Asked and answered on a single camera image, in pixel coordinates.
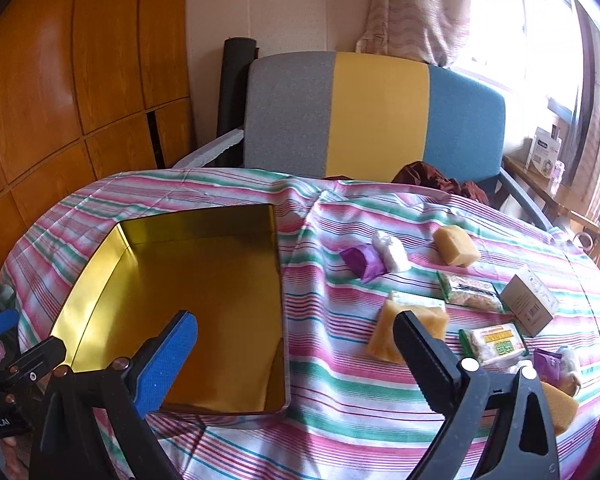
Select purple snack packet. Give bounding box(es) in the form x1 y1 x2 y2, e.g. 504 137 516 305
340 244 385 282
532 347 565 386

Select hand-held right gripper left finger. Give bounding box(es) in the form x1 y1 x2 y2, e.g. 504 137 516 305
30 310 199 480

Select small grey cardboard box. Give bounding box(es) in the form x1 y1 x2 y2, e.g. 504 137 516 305
500 267 560 338

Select window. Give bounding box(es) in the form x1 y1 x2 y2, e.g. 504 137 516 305
450 0 588 126

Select grey yellow blue armchair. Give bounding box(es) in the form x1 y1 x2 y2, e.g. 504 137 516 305
172 51 555 231

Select white printed carton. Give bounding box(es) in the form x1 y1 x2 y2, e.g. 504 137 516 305
524 126 563 178

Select small yellow cake packet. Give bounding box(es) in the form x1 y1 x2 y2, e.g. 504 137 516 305
432 225 480 267

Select bundled beige patterned curtain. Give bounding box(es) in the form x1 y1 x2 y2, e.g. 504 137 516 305
355 0 473 68

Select pink green striped tablecloth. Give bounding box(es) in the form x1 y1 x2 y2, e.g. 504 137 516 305
0 167 600 480

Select dark red cloth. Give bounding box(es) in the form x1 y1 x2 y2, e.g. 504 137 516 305
392 161 490 205

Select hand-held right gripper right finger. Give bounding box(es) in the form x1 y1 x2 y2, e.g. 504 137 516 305
393 310 563 480

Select wooden wardrobe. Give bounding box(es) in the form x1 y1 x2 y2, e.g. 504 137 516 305
0 0 195 286

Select large yellow cake packet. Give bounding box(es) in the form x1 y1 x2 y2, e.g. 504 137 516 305
366 290 449 365

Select gold metal tin box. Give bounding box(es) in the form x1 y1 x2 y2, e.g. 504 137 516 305
47 203 291 428

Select green rice cracker packet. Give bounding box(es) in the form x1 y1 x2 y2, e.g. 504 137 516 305
436 270 511 315

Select tan sponge block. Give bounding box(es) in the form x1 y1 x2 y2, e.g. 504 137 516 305
540 380 580 437

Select green yellow snack packet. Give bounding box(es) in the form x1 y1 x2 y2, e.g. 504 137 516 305
458 322 529 367

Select hanging striped curtain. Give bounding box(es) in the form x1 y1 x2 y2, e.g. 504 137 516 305
564 0 600 221

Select small purple box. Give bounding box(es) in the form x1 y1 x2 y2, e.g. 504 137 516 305
548 160 566 192

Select wooden side table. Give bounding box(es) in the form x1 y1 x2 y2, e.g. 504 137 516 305
502 152 600 281

